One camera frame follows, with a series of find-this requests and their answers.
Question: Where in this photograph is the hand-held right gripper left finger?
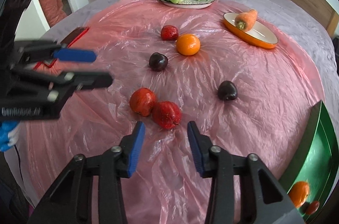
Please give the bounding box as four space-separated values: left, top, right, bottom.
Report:
26 120 146 224

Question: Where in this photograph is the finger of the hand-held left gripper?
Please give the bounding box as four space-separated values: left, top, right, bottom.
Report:
45 71 114 106
18 41 97 65

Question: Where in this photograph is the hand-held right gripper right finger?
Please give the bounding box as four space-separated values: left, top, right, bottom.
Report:
187 120 305 224

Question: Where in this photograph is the red apple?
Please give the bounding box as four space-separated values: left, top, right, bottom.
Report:
152 101 183 130
160 25 179 41
129 88 157 117

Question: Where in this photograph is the dark purple plum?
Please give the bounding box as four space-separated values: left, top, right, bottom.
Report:
149 52 168 72
217 80 238 101

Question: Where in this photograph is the orange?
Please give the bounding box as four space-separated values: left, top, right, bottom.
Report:
176 34 201 56
288 181 310 209

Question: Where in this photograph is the green tray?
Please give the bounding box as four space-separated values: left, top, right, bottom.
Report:
279 101 339 224

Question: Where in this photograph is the red plum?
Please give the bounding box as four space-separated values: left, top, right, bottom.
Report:
304 200 320 216

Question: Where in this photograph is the person's left hand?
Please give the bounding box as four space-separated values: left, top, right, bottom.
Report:
0 120 20 153

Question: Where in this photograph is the phone in red case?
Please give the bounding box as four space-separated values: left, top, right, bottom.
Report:
36 27 90 69

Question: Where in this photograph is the pink plastic sheet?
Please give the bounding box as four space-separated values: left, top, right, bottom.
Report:
24 0 322 224

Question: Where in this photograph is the orange plate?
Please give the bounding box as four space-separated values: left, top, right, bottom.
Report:
223 12 279 49

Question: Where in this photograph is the carrot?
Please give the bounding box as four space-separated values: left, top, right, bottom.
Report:
235 9 258 32

